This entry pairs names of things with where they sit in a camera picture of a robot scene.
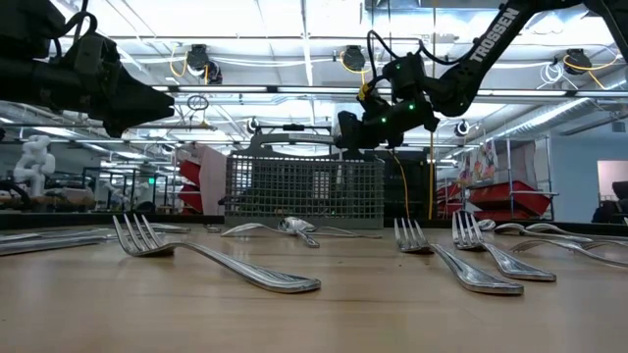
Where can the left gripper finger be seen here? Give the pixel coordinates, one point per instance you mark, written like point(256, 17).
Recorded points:
point(140, 104)
point(125, 127)

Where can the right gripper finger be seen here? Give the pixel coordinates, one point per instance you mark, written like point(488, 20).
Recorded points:
point(350, 122)
point(350, 140)

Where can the silver dinner fork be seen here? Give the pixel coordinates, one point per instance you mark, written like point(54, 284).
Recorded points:
point(255, 274)
point(515, 267)
point(589, 252)
point(603, 243)
point(471, 277)

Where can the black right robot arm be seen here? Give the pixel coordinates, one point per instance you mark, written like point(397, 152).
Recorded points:
point(490, 39)

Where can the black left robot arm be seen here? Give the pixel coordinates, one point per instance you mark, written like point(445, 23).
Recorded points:
point(24, 29)

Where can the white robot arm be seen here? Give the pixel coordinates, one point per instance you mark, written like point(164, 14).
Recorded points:
point(34, 164)

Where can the grey mesh cutlery basket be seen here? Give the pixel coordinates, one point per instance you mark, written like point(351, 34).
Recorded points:
point(294, 196)

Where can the red plastic storage bin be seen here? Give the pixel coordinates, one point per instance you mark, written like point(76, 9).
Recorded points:
point(449, 196)
point(190, 172)
point(191, 198)
point(510, 196)

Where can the long fluorescent light strip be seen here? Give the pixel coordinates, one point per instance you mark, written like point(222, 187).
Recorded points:
point(221, 89)

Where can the colourful poster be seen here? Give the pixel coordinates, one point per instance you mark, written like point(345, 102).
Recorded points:
point(483, 162)

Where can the pale pink board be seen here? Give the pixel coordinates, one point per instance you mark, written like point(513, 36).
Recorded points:
point(213, 181)

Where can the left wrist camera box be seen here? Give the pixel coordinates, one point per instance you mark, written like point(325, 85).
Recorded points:
point(93, 54)

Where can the black frame workbench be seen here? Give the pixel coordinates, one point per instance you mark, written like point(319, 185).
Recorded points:
point(122, 169)

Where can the black aluminium table frame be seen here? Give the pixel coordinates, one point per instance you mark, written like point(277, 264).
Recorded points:
point(73, 220)

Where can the silver ventilation duct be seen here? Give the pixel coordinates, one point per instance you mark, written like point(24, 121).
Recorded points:
point(564, 115)

